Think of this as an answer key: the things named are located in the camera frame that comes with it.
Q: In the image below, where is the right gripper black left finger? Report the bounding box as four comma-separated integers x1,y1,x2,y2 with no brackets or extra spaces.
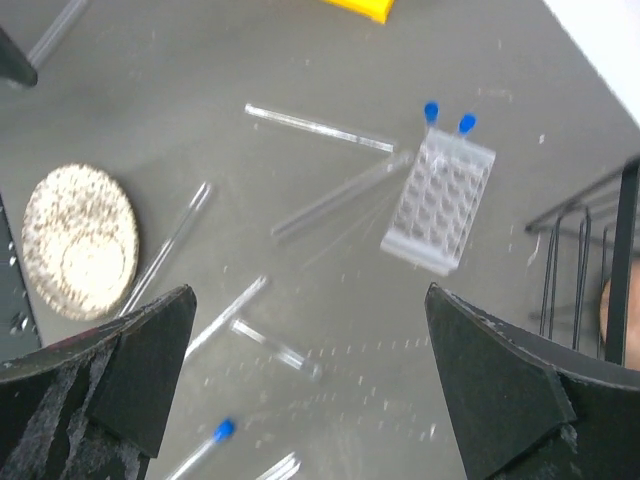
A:
1,285,197,479

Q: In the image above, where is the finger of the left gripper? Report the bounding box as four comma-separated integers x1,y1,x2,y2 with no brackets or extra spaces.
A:
0,28,38,87

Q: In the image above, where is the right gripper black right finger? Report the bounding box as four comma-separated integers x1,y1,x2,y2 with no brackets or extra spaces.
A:
425,283,639,479

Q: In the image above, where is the blue capped tube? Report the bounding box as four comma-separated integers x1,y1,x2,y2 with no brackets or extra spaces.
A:
166,418,236,480
458,112,477,136
424,101,439,125

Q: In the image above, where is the glass tube near plate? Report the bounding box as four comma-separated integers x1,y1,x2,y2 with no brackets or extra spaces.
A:
116,182,213,317

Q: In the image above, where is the brown and yellow bowl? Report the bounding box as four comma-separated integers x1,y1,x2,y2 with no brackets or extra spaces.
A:
599,260,640,371

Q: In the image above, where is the speckled ceramic plate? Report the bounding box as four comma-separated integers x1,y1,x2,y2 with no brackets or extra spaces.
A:
21,163,139,321

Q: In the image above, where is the short clear glass tube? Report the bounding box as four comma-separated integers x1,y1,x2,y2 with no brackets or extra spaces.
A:
229,318,323,381

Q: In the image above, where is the clear acrylic tube rack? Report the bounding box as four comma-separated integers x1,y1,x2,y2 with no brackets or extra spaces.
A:
380,128,496,276

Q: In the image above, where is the clear tube centre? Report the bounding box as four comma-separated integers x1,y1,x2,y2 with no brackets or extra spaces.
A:
184,275,269,361

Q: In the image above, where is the long clear glass tube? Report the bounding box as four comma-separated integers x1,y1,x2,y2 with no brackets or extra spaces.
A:
244,103,396,153

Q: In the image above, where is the yellow test tube rack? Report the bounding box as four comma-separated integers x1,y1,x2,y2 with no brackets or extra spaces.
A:
324,0,395,24

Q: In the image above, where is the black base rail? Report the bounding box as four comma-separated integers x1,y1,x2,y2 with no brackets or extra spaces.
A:
0,203,42,361

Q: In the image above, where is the black wire basket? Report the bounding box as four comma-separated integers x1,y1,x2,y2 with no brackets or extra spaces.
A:
525,155,639,366

